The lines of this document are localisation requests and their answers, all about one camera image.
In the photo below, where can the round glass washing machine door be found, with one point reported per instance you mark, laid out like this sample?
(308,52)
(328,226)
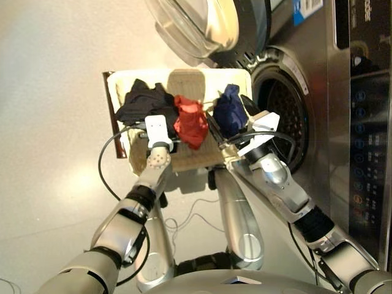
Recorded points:
(190,24)

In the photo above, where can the blue garment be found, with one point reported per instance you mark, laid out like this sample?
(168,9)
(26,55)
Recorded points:
(228,113)

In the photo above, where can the black garment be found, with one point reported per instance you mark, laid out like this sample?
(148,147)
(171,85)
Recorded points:
(141,101)

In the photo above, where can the grey robot torso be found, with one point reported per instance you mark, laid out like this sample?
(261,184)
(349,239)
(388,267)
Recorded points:
(232,288)

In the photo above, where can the pale woven laundry basket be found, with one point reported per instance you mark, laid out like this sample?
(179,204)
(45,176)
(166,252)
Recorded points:
(186,82)

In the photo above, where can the grey washing machine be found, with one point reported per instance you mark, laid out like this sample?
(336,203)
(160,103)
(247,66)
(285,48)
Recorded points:
(330,92)

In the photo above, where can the dark brown basket stand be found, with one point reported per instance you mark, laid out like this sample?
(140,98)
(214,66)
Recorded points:
(110,104)

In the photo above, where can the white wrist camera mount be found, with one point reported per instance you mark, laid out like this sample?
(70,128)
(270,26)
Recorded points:
(156,128)
(265,122)

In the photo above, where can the white drum rim label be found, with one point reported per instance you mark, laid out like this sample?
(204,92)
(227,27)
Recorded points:
(298,78)

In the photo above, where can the red garment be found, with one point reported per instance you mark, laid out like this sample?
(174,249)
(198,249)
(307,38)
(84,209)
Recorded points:
(190,122)

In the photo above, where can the blue label sticker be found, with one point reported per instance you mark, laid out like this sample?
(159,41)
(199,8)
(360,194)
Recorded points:
(306,12)

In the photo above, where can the silver robot leg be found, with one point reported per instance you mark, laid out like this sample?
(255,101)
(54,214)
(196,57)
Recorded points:
(239,214)
(156,245)

